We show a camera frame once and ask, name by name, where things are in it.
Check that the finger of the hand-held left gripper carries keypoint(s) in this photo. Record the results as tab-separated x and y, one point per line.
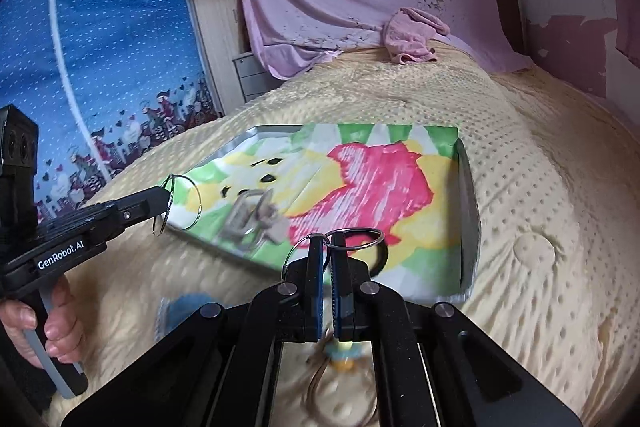
142	206

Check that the silver metal clip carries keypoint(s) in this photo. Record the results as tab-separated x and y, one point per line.
245	217

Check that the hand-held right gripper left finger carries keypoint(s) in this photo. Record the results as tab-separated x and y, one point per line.
314	292

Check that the blue dotted wardrobe cover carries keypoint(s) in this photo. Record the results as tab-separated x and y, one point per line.
115	32

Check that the person's left hand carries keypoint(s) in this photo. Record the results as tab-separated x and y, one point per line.
62	322

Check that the blue watch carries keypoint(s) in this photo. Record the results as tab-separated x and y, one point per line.
187	304

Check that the grey metal tray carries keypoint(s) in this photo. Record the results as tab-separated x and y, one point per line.
470	227

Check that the dark brown headboard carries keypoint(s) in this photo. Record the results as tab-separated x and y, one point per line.
510	17

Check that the pink towel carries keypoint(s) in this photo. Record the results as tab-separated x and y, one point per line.
412	34

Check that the colourful cartoon paper lining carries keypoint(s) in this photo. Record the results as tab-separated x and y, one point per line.
380	177

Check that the light wooden wardrobe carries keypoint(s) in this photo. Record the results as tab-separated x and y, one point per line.
220	32

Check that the pink curtain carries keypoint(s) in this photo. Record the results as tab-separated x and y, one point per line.
627	17

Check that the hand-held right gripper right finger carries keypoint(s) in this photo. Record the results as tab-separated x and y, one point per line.
342	292

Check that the grey drawer cabinet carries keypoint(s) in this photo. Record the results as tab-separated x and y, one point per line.
250	77

